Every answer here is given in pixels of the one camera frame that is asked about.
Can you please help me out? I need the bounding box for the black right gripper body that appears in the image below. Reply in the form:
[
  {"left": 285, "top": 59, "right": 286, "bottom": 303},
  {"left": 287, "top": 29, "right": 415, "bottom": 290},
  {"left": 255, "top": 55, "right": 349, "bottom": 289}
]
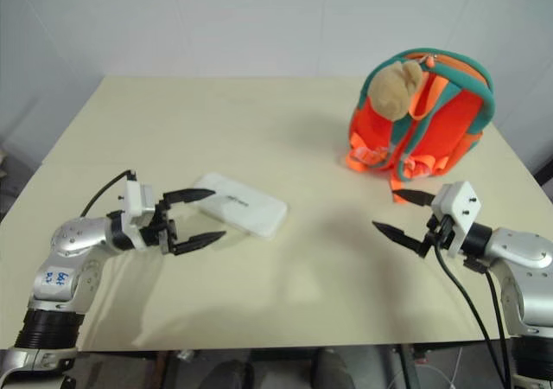
[{"left": 423, "top": 213, "right": 455, "bottom": 252}]

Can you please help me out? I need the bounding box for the dark metal table leg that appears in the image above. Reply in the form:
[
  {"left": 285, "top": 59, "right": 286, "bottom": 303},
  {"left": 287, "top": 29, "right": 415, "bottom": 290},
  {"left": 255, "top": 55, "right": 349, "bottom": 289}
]
[{"left": 396, "top": 344, "right": 418, "bottom": 389}]

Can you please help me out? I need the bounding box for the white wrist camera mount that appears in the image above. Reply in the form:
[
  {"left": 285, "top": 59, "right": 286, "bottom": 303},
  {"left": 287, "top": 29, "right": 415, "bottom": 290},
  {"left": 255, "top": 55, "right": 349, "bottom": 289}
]
[
  {"left": 430, "top": 181, "right": 483, "bottom": 259},
  {"left": 119, "top": 180, "right": 157, "bottom": 250}
]

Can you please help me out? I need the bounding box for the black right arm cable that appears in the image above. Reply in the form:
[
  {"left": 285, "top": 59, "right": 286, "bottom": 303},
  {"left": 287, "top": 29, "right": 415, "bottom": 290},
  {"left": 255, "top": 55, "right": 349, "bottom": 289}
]
[
  {"left": 483, "top": 270, "right": 515, "bottom": 389},
  {"left": 433, "top": 215, "right": 514, "bottom": 389}
]

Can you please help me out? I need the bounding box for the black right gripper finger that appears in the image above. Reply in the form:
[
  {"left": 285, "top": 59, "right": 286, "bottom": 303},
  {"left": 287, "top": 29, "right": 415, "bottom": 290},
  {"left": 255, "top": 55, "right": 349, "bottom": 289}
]
[
  {"left": 393, "top": 189, "right": 437, "bottom": 207},
  {"left": 372, "top": 220, "right": 429, "bottom": 259}
]

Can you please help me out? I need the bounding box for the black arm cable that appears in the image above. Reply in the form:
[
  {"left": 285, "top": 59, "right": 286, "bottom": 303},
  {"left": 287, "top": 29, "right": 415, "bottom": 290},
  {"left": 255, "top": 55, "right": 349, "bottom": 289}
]
[
  {"left": 79, "top": 169, "right": 138, "bottom": 218},
  {"left": 433, "top": 215, "right": 514, "bottom": 389},
  {"left": 483, "top": 270, "right": 515, "bottom": 389}
]

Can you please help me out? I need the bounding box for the white pouch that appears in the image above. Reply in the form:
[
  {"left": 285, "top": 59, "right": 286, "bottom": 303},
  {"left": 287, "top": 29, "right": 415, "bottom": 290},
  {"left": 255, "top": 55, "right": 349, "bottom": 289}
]
[{"left": 191, "top": 171, "right": 289, "bottom": 240}]

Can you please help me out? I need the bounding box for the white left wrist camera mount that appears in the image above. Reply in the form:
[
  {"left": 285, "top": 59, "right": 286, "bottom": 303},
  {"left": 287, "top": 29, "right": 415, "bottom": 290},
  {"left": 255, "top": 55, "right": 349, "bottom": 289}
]
[{"left": 119, "top": 180, "right": 157, "bottom": 250}]

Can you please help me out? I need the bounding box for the orange and green backpack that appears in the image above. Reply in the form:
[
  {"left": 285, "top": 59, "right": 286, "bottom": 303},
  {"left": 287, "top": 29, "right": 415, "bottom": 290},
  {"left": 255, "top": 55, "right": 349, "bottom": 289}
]
[{"left": 344, "top": 48, "right": 496, "bottom": 207}]

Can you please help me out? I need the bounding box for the dark object at wall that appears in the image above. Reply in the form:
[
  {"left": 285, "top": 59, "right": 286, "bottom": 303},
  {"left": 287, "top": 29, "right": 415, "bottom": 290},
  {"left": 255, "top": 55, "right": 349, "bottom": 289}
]
[{"left": 532, "top": 145, "right": 553, "bottom": 188}]

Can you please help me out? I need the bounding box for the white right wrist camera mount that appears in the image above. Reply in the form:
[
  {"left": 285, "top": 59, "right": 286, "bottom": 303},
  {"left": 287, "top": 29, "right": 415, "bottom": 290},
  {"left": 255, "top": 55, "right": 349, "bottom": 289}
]
[{"left": 430, "top": 181, "right": 483, "bottom": 259}]

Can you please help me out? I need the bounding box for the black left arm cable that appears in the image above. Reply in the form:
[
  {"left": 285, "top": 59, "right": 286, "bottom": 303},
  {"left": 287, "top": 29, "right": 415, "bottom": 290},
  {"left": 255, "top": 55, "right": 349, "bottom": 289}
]
[{"left": 79, "top": 169, "right": 138, "bottom": 218}]

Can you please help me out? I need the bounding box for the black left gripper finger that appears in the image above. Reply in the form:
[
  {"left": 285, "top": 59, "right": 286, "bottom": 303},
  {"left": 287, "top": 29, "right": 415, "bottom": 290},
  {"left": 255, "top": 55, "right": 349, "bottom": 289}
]
[
  {"left": 162, "top": 188, "right": 216, "bottom": 205},
  {"left": 173, "top": 230, "right": 228, "bottom": 258}
]

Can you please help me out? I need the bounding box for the tan plush bear toy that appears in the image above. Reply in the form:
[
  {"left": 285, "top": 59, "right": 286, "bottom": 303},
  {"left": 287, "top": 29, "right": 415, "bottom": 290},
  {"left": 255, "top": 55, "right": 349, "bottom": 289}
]
[{"left": 366, "top": 60, "right": 425, "bottom": 123}]

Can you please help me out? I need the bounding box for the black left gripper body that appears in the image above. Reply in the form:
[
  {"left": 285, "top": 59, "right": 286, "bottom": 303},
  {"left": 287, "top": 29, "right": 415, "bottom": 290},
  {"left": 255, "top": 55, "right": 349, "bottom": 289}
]
[{"left": 138, "top": 194, "right": 181, "bottom": 256}]

